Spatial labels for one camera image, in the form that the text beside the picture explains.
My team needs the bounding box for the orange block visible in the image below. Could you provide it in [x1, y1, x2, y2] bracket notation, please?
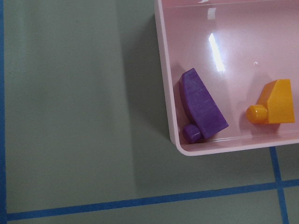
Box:
[246, 79, 295, 124]

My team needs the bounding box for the pink plastic box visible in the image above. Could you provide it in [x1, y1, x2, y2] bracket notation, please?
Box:
[154, 0, 299, 156]

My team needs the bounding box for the purple block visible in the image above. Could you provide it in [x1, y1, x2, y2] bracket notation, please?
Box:
[178, 68, 229, 144]

